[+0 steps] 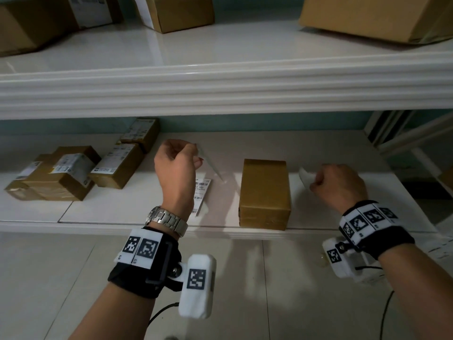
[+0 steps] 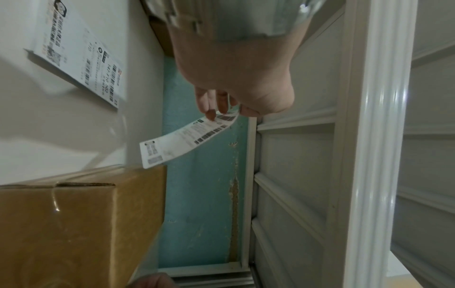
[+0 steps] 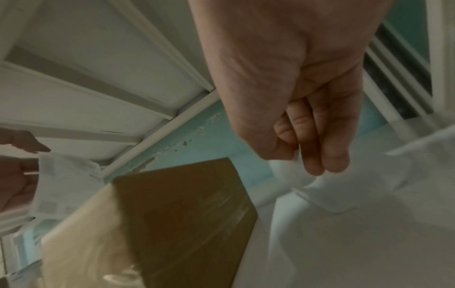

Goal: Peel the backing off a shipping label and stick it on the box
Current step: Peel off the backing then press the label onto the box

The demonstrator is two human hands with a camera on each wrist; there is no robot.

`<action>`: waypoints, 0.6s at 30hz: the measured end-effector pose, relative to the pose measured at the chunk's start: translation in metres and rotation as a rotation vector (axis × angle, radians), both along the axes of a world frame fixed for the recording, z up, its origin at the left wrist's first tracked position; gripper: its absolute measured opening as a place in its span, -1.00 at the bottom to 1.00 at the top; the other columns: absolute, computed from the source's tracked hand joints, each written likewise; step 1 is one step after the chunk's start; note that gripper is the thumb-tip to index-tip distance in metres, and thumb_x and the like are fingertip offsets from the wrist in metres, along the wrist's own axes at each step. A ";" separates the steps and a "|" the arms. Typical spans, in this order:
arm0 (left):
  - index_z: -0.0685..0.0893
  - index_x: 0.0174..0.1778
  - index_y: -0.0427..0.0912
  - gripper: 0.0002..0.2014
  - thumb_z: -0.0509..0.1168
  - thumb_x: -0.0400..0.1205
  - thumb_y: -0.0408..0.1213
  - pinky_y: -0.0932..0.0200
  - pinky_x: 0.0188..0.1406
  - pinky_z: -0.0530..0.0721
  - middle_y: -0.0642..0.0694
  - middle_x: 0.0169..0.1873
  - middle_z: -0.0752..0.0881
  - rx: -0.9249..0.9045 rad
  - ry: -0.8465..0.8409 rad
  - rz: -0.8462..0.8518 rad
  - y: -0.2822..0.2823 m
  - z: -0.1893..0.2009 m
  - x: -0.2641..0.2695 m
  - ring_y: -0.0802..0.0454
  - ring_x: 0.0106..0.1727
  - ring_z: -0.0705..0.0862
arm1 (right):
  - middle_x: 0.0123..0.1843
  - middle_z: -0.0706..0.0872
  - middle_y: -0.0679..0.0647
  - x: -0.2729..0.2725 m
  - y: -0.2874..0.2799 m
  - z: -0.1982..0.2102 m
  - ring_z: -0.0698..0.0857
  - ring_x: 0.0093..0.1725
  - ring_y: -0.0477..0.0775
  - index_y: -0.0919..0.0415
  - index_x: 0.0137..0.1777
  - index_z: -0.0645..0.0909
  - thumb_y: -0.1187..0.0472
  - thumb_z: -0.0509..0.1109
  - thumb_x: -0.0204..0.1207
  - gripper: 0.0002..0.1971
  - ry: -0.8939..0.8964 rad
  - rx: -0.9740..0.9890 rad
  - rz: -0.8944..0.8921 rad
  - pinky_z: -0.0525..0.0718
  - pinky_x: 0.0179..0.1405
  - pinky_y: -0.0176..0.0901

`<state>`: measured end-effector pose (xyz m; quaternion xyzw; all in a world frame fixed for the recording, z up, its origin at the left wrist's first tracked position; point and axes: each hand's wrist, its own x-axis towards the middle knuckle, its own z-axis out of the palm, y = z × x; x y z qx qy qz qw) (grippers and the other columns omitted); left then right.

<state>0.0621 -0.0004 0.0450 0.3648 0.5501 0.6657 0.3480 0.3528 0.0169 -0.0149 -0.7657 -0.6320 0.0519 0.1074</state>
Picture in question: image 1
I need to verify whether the person's left hand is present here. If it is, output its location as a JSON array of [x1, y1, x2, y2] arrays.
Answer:
[[154, 139, 204, 220]]

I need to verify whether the person's right hand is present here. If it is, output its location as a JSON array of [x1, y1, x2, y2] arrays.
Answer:
[[310, 163, 369, 215]]

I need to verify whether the white shipping label sticker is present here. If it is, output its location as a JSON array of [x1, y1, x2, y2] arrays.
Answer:
[[196, 144, 224, 182]]

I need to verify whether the white backing paper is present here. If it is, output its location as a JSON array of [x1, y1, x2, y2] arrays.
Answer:
[[298, 167, 318, 191]]

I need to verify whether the plain taped cardboard box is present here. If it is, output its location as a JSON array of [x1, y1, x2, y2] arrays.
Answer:
[[238, 158, 292, 231]]

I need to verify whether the person's left forearm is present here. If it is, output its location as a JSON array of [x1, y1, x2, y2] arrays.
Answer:
[[69, 281, 156, 340]]

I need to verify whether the person's right forearm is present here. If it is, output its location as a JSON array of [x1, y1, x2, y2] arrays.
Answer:
[[377, 242, 453, 340]]

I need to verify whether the spare label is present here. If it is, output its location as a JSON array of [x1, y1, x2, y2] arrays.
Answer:
[[190, 177, 214, 216]]

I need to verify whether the labelled box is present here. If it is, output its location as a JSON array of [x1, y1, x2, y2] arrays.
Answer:
[[119, 118, 160, 154], [16, 153, 54, 183], [23, 145, 102, 202], [88, 143, 145, 190]]

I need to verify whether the small taped cardboard box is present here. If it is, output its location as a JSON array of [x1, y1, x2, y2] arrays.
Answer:
[[4, 179, 80, 202]]

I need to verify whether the shelf box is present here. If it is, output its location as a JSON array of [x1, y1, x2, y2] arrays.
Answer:
[[133, 0, 216, 34], [0, 0, 123, 57], [299, 0, 453, 45]]

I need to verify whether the silver metal wristwatch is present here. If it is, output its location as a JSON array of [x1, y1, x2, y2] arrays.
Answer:
[[145, 205, 189, 239]]

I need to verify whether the white shelf unit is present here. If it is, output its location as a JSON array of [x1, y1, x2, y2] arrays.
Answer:
[[0, 0, 453, 241]]

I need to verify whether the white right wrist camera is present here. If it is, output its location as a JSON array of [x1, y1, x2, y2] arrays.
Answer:
[[321, 237, 385, 286]]

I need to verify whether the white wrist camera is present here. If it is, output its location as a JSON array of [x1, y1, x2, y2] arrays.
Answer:
[[321, 237, 385, 286], [178, 254, 217, 320]]

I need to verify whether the white slatted side frame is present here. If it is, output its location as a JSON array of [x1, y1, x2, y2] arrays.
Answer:
[[364, 110, 453, 195]]

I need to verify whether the black left wrist strap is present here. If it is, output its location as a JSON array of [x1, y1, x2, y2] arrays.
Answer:
[[108, 227, 183, 300]]

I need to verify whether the black right camera cable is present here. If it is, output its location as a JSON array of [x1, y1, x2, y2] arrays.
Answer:
[[355, 266, 395, 340]]

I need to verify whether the black camera cable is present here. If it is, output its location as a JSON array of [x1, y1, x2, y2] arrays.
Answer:
[[355, 266, 395, 340], [147, 302, 180, 324]]

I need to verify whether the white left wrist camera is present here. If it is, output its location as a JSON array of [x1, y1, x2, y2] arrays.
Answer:
[[178, 254, 217, 320]]

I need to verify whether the black left camera cable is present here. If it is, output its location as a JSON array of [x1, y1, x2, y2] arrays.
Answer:
[[147, 302, 180, 324]]

